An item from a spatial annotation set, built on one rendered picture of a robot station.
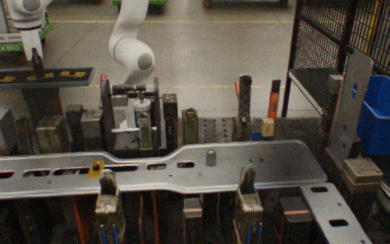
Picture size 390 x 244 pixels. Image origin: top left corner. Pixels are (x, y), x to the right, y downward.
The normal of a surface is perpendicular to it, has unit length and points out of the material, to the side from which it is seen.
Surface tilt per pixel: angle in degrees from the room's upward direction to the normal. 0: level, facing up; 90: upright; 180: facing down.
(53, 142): 90
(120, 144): 0
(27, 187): 0
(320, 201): 0
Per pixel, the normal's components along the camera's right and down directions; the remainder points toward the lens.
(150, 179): 0.00, -0.88
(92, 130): 0.10, 0.48
